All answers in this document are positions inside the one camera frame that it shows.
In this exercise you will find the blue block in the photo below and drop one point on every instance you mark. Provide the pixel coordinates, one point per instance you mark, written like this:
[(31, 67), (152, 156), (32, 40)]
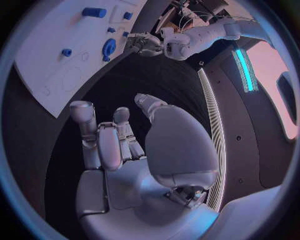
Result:
[(127, 15)]

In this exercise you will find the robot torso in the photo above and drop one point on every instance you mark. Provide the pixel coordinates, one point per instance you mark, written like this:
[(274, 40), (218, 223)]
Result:
[(246, 140)]

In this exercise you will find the white task board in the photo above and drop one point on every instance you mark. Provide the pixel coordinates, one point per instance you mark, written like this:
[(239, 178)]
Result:
[(58, 61)]

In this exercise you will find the blue gear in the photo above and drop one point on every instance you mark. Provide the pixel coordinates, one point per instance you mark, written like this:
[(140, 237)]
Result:
[(109, 47)]

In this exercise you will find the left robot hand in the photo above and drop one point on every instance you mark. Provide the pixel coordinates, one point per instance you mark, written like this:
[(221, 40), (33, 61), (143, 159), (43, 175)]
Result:
[(144, 44)]

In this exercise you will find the glowing light bar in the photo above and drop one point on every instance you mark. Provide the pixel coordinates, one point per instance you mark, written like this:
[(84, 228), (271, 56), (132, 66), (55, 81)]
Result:
[(245, 71)]

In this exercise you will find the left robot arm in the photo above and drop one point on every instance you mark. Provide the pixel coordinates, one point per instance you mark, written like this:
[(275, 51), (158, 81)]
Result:
[(206, 33)]

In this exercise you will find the small blue peg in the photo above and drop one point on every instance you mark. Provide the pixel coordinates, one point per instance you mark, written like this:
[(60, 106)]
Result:
[(126, 34), (110, 29)]

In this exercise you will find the long blue cylinder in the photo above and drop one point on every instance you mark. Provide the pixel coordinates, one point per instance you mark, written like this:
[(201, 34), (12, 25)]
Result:
[(94, 12)]

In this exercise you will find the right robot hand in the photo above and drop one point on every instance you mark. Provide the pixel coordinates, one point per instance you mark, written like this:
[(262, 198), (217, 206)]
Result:
[(178, 142)]

